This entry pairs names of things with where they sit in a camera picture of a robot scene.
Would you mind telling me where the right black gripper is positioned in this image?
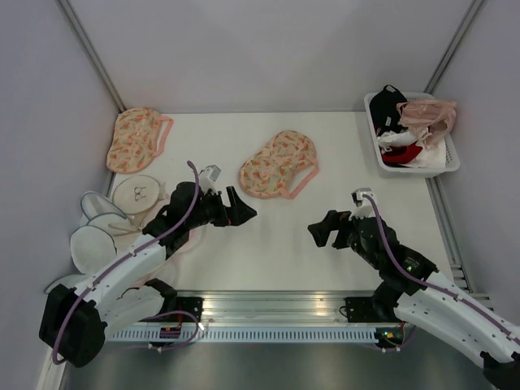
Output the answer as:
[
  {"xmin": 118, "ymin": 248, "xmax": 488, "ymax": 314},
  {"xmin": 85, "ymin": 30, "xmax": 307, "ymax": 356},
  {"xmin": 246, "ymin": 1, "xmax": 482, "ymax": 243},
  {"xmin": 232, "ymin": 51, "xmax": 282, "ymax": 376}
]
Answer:
[{"xmin": 307, "ymin": 206, "xmax": 382, "ymax": 269}]

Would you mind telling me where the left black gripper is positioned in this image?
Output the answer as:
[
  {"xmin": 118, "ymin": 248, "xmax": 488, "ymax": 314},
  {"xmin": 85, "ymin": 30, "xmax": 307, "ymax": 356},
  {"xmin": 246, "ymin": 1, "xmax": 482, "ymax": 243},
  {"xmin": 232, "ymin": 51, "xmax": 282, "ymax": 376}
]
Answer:
[{"xmin": 186, "ymin": 186, "xmax": 256, "ymax": 230}]

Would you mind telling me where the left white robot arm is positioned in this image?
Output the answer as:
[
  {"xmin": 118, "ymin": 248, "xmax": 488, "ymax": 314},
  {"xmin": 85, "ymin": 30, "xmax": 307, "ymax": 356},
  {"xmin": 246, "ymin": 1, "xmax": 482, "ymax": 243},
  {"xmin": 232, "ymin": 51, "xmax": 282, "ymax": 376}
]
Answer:
[{"xmin": 39, "ymin": 182, "xmax": 258, "ymax": 368}]

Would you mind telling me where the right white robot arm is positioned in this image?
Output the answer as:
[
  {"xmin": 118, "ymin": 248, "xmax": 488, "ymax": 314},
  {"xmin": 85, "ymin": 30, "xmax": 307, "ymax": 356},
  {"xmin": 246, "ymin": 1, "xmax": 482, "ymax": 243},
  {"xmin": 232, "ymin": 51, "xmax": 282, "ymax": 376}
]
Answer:
[{"xmin": 307, "ymin": 210, "xmax": 519, "ymax": 389}]

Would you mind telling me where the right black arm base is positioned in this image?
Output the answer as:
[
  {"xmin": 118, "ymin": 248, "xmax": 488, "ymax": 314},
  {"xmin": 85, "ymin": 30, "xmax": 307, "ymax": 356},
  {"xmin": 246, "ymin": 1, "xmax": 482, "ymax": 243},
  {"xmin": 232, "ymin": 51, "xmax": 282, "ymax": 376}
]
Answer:
[{"xmin": 344, "ymin": 297, "xmax": 386, "ymax": 323}]

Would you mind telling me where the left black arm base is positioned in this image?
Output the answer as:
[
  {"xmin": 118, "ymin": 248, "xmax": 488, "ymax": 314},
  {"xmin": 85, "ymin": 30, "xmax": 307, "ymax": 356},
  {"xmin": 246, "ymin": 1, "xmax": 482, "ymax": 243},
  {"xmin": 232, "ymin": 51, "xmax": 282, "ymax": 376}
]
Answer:
[{"xmin": 158, "ymin": 297, "xmax": 204, "ymax": 323}]

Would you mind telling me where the white bra in basket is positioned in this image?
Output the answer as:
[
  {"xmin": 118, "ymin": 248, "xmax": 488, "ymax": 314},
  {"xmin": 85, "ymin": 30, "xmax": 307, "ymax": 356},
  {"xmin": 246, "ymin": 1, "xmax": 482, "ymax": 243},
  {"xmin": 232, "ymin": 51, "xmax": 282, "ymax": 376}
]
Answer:
[{"xmin": 377, "ymin": 131, "xmax": 418, "ymax": 150}]

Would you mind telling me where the red bra in basket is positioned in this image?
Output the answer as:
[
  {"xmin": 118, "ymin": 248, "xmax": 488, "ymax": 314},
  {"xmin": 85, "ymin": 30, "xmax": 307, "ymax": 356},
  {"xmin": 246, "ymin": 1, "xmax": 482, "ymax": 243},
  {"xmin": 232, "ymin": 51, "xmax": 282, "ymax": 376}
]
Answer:
[{"xmin": 381, "ymin": 143, "xmax": 423, "ymax": 167}]

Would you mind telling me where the black bra in basket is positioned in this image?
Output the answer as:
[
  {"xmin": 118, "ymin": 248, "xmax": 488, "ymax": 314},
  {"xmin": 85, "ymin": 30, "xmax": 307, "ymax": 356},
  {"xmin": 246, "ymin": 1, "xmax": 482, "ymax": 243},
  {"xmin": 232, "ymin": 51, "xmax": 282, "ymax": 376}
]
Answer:
[{"xmin": 369, "ymin": 84, "xmax": 408, "ymax": 134}]

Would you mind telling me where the white mesh bag grey trim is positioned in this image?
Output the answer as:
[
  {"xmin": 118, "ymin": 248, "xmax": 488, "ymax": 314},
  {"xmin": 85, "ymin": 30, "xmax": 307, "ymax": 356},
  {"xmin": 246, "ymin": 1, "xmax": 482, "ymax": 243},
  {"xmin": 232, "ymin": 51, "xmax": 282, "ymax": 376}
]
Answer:
[{"xmin": 80, "ymin": 191, "xmax": 127, "ymax": 221}]

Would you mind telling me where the white mesh round bag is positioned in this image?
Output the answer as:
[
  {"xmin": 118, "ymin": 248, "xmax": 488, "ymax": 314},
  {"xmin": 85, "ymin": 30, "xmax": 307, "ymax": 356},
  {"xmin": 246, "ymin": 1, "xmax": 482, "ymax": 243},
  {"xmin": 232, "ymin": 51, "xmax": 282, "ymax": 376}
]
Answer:
[{"xmin": 70, "ymin": 225, "xmax": 117, "ymax": 275}]

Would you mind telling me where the pink bra in basket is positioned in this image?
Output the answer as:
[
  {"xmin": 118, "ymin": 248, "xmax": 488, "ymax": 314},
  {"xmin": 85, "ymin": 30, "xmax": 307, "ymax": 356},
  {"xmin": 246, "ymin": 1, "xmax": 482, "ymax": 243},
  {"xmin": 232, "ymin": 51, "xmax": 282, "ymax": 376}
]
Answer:
[{"xmin": 396, "ymin": 99, "xmax": 457, "ymax": 149}]

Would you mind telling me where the white plastic basket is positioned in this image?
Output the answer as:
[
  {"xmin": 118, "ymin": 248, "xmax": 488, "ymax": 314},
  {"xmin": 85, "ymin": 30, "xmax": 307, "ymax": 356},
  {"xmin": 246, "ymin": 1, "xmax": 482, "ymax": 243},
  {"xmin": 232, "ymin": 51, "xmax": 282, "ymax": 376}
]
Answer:
[{"xmin": 364, "ymin": 92, "xmax": 460, "ymax": 179}]

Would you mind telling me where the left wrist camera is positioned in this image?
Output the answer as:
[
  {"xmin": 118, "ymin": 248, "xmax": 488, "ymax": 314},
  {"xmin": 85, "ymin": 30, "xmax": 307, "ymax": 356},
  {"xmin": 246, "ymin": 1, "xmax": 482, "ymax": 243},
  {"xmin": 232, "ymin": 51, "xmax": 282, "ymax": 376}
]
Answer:
[{"xmin": 198, "ymin": 165, "xmax": 221, "ymax": 193}]

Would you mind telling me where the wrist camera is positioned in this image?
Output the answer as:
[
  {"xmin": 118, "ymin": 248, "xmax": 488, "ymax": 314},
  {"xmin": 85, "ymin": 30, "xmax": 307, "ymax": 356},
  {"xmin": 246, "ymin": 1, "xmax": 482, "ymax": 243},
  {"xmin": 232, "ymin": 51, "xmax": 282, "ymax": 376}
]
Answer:
[
  {"xmin": 349, "ymin": 188, "xmax": 377, "ymax": 219},
  {"xmin": 198, "ymin": 165, "xmax": 221, "ymax": 193}
]

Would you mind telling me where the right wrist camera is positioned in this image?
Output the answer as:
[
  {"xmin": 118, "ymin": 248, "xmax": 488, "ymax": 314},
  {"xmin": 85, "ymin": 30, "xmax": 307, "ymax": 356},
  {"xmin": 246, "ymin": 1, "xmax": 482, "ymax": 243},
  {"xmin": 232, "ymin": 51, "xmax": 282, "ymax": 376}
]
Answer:
[{"xmin": 349, "ymin": 188, "xmax": 377, "ymax": 219}]

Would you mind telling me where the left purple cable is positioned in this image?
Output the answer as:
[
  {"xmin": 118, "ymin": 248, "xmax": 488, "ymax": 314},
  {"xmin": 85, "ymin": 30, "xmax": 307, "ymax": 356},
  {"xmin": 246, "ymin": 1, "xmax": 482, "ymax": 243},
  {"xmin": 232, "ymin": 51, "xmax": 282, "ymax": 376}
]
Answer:
[{"xmin": 48, "ymin": 160, "xmax": 202, "ymax": 365}]

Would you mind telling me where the white slotted cable duct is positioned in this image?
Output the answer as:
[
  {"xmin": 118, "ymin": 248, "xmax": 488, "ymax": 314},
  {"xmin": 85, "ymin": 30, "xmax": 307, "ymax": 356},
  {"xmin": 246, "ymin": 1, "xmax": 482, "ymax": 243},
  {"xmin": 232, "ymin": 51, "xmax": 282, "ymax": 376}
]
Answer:
[{"xmin": 110, "ymin": 325, "xmax": 378, "ymax": 344}]

